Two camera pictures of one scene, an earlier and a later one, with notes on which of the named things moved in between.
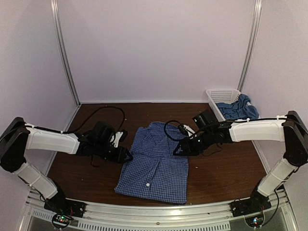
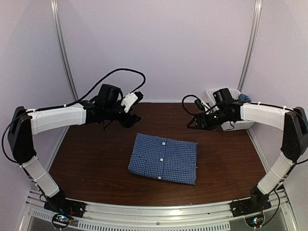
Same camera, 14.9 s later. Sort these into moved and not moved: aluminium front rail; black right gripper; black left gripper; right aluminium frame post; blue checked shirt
Moved: black left gripper; blue checked shirt; black right gripper
Not moved: aluminium front rail; right aluminium frame post
